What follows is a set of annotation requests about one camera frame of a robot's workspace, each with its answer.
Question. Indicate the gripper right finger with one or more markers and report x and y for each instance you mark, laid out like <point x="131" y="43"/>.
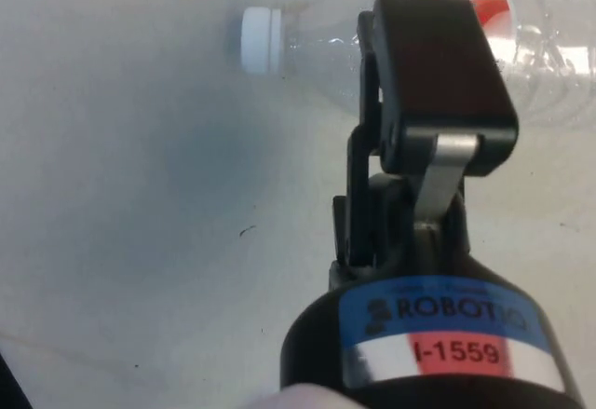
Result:
<point x="442" y="69"/>

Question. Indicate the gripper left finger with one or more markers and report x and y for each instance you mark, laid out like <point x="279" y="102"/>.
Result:
<point x="361" y="167"/>

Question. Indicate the clear plastic bottle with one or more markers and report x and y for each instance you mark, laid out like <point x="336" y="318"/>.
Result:
<point x="321" y="55"/>

